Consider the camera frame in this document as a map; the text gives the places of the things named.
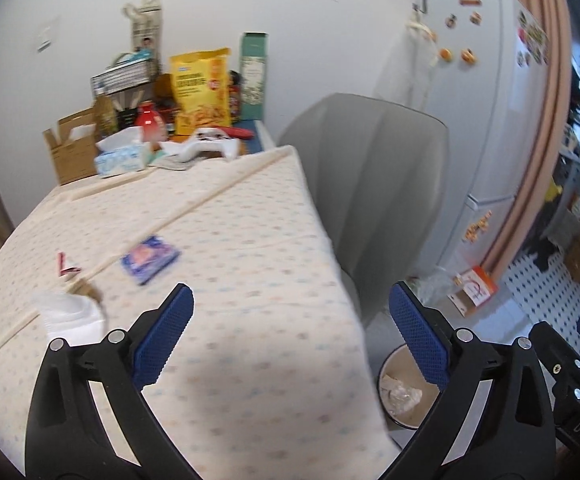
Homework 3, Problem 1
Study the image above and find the blue white tissue box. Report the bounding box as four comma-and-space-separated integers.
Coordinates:
95, 127, 153, 178

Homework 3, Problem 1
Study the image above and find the green tall box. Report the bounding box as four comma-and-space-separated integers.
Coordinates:
240, 32, 268, 120

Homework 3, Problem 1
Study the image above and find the round waste bin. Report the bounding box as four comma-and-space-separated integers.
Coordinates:
378, 344, 439, 430

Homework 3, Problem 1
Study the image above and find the white hanging bag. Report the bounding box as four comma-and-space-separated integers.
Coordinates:
373, 8, 438, 112

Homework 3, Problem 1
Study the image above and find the red white vase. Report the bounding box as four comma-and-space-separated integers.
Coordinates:
135, 101, 167, 143

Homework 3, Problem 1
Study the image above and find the orange white box on floor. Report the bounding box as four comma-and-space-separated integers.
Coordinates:
448, 266, 498, 318

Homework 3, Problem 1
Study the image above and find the red white torn wrapper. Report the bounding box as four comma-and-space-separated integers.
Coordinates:
58, 252, 82, 278

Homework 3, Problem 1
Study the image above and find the white paper carton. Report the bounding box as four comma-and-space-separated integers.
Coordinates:
122, 0, 163, 60

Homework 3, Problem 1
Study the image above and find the blue purple tissue pack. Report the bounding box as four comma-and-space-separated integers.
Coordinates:
121, 236, 180, 286

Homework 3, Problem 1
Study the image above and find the yellow snack bag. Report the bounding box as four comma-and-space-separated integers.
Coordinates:
169, 48, 231, 136

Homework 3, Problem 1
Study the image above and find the grey upholstered chair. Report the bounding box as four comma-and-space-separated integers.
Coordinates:
279, 93, 449, 325

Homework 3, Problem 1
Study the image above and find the open brown cardboard box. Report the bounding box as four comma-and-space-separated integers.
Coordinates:
43, 108, 98, 185

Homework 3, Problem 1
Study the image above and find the floral cream tablecloth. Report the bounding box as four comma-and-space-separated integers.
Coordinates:
0, 144, 404, 480

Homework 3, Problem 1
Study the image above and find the white game controller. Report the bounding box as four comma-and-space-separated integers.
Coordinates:
160, 128, 240, 162

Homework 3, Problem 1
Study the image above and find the white tissue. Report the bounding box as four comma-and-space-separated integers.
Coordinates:
32, 292, 107, 347

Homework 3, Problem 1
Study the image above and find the white refrigerator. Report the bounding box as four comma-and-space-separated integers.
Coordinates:
412, 0, 548, 276

